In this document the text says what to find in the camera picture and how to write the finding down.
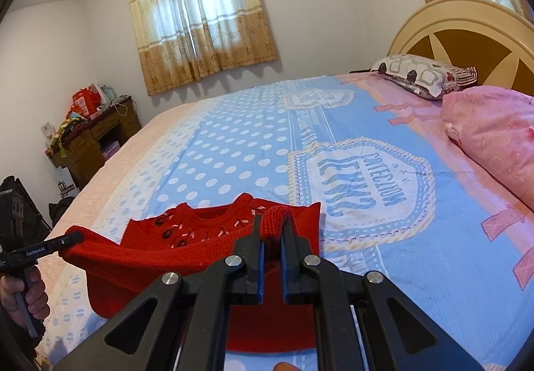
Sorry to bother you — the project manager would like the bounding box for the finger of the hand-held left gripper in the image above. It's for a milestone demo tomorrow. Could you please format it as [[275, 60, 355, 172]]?
[[52, 231, 84, 252]]

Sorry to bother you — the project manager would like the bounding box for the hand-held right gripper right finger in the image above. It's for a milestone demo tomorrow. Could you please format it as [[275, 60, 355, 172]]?
[[280, 220, 485, 371]]

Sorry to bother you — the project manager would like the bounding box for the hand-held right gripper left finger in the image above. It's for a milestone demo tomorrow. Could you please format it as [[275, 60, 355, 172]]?
[[54, 214, 265, 371]]

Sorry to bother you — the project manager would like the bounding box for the red embroidered knit sweater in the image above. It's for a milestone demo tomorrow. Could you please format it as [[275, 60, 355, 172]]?
[[58, 193, 322, 355]]

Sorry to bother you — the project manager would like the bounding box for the person's left hand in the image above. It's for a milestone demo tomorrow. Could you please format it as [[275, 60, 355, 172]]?
[[0, 266, 47, 338]]

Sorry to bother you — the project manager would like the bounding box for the black bag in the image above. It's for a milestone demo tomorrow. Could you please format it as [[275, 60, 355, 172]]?
[[48, 196, 78, 227]]

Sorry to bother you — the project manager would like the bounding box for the white paper bag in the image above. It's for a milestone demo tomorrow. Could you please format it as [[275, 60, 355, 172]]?
[[56, 179, 80, 197]]

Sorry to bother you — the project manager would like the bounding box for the dark wooden desk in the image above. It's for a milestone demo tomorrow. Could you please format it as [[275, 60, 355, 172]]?
[[45, 98, 143, 192]]

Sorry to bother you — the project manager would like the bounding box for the pale pink quilted mattress pad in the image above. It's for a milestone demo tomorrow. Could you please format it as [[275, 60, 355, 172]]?
[[35, 102, 218, 359]]

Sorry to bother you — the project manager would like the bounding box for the green yellow striped cloth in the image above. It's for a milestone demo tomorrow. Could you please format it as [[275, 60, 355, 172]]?
[[49, 112, 86, 159]]

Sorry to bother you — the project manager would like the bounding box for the blue polka dot bed sheet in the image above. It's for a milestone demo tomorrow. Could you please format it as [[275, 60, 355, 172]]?
[[35, 72, 534, 371]]

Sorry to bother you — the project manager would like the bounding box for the red gift bags clutter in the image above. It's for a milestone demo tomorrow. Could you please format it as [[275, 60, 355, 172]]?
[[72, 87, 103, 117]]

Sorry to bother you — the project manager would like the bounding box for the grey patterned pillow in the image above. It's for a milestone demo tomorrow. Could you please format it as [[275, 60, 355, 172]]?
[[370, 54, 477, 100]]

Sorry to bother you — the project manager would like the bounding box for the folded pink quilt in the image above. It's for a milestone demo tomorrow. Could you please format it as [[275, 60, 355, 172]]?
[[441, 86, 534, 211]]

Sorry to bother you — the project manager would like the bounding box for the wide beige patterned curtain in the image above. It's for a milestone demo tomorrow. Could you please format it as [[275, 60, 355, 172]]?
[[125, 0, 279, 96]]

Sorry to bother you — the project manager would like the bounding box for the cream and brown headboard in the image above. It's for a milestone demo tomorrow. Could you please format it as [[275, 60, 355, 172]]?
[[388, 0, 534, 98]]

